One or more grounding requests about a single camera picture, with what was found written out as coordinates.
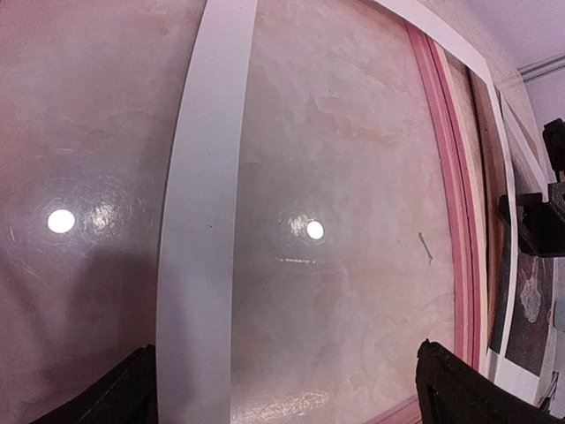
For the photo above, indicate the right aluminium corner post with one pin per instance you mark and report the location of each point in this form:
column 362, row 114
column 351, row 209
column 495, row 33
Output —
column 542, row 68

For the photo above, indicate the dark landscape photo print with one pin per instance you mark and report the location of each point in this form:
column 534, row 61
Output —
column 520, row 282

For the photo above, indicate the clear acrylic glass sheet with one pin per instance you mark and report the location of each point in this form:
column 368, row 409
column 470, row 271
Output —
column 89, row 98

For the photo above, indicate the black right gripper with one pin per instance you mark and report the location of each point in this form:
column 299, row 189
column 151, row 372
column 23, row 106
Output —
column 540, row 224

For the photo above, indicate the white photo mat board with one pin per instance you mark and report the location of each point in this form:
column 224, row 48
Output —
column 198, row 221

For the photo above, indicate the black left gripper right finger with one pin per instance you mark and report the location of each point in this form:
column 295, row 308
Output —
column 449, row 391

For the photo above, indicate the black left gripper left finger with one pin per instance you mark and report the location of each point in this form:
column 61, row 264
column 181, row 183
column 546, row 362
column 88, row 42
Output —
column 126, row 394

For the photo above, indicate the pink wooden picture frame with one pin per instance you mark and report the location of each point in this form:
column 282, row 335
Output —
column 466, row 210

